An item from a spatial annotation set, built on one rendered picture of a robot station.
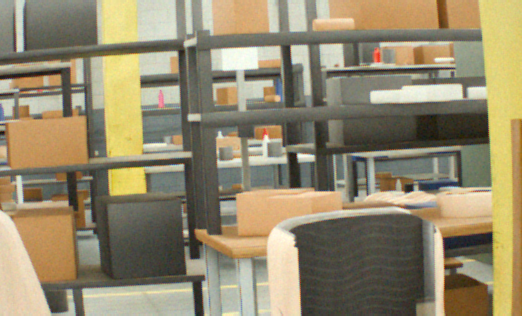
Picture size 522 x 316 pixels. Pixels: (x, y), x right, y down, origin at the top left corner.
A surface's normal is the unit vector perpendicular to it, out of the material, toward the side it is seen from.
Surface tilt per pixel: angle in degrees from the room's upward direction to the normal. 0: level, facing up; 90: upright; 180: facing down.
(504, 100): 90
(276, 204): 90
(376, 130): 90
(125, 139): 90
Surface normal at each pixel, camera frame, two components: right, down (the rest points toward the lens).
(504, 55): -0.98, 0.07
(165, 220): 0.23, 0.04
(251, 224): -0.39, 0.07
